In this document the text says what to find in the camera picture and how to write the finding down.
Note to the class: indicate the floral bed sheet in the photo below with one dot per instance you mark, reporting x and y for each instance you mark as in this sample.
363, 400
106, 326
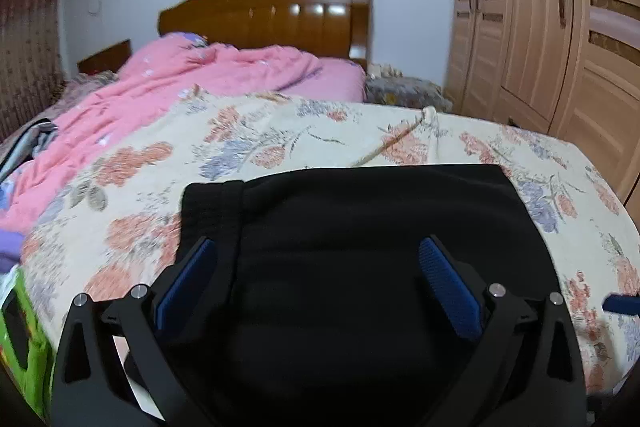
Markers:
150, 177

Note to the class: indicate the pink blanket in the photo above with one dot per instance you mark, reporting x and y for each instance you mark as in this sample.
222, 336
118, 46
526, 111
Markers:
150, 92

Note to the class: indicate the pink pillow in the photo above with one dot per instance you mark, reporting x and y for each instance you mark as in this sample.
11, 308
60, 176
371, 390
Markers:
335, 79

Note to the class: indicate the brown wooden bedside cabinet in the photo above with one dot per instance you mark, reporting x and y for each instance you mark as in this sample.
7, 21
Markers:
105, 59

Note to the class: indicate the brown wooden headboard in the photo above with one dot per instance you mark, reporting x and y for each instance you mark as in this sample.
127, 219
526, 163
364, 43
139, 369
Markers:
270, 14

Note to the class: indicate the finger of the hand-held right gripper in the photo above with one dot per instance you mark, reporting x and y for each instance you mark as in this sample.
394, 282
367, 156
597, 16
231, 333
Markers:
622, 304

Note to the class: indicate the brown patterned curtain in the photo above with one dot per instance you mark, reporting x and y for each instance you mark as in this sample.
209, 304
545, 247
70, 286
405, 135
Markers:
27, 57

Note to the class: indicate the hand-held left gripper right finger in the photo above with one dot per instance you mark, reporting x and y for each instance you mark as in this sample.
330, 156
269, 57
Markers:
450, 287

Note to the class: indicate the striped grey cloth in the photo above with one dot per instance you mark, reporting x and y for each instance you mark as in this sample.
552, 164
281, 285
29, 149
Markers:
30, 142

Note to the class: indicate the thin stick with white tip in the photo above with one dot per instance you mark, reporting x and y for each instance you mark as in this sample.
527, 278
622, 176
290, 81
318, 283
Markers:
400, 137

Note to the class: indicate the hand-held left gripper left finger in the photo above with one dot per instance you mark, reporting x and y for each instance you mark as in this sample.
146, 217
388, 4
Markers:
182, 287

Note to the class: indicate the black pants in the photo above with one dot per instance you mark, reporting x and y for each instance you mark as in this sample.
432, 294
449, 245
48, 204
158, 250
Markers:
330, 227

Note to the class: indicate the purple cloth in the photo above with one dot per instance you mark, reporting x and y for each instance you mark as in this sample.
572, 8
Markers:
12, 252

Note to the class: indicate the tan wooden wardrobe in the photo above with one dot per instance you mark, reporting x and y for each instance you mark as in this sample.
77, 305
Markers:
530, 32

